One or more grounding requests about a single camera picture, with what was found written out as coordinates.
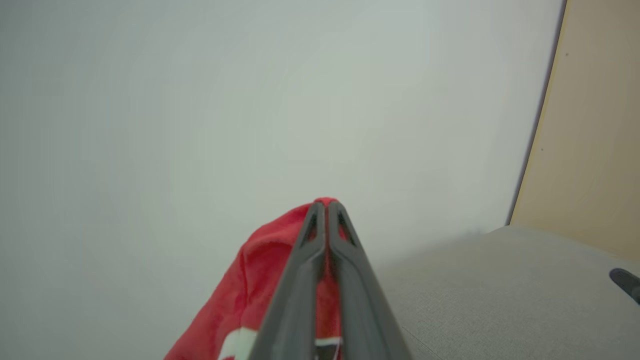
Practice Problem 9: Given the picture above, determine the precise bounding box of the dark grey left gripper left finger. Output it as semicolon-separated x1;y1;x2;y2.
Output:
248;201;327;360

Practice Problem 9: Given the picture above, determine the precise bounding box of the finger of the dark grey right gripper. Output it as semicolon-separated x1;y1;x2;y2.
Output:
327;201;414;360

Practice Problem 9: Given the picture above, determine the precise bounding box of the dark grey pointed left gripper right finger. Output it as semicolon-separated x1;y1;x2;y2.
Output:
609;268;640;305

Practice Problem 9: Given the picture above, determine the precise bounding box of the red fleece garment white trim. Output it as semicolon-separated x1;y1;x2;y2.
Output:
164;197;347;360

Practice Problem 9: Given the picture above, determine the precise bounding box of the grey padded cushion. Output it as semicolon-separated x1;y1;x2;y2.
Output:
375;225;640;360

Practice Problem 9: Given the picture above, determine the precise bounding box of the tan wooden panel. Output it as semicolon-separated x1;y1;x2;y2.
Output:
505;0;640;263

